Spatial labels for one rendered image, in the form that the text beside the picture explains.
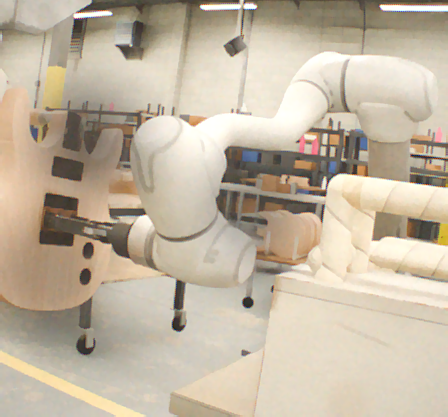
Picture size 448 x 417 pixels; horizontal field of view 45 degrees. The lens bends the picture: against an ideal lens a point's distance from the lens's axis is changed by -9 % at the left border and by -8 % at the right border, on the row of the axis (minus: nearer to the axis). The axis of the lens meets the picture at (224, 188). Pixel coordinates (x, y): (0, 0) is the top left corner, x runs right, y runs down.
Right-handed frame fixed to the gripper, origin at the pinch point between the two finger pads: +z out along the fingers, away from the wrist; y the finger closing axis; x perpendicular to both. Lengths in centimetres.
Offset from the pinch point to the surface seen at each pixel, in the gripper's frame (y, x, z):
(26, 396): 105, -93, 110
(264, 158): 949, 135, 417
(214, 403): -24, -16, -52
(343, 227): -26, 7, -64
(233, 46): 39, 49, -9
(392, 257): -10, 5, -66
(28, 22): -21.8, 32.7, -4.3
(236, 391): -18, -15, -52
